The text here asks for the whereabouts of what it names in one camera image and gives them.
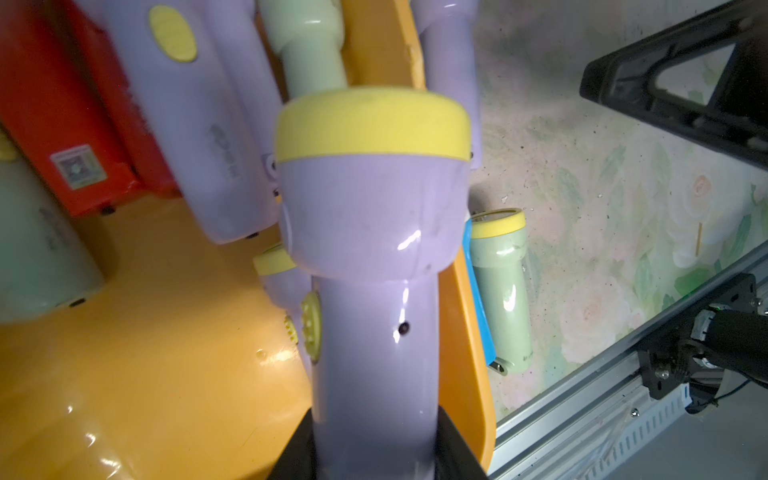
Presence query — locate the green flashlight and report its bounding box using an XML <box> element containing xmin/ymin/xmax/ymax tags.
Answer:
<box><xmin>258</xmin><ymin>0</ymin><xmax>348</xmax><ymax>99</ymax></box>
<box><xmin>1</xmin><ymin>135</ymin><xmax>105</xmax><ymax>325</ymax></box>
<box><xmin>469</xmin><ymin>208</ymin><xmax>533</xmax><ymax>375</ymax></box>

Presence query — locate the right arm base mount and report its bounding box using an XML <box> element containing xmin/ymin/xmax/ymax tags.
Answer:
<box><xmin>637</xmin><ymin>273</ymin><xmax>767</xmax><ymax>413</ymax></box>

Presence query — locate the red flashlight white logo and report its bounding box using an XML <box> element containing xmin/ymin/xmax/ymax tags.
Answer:
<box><xmin>1</xmin><ymin>1</ymin><xmax>180</xmax><ymax>217</ymax></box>

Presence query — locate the blue flashlight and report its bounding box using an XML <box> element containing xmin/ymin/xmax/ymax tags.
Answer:
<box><xmin>462</xmin><ymin>211</ymin><xmax>496</xmax><ymax>367</ymax></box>

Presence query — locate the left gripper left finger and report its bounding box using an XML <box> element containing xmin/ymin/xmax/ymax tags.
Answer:
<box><xmin>267</xmin><ymin>410</ymin><xmax>317</xmax><ymax>480</ymax></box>

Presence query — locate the yellow plastic storage tray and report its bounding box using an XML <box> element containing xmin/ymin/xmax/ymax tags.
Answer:
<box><xmin>1</xmin><ymin>1</ymin><xmax>495</xmax><ymax>479</ymax></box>

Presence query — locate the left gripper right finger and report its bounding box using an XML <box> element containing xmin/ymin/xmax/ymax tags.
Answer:
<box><xmin>435</xmin><ymin>406</ymin><xmax>488</xmax><ymax>480</ymax></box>

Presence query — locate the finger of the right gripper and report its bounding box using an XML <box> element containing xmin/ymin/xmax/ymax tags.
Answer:
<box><xmin>580</xmin><ymin>1</ymin><xmax>767</xmax><ymax>169</ymax></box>

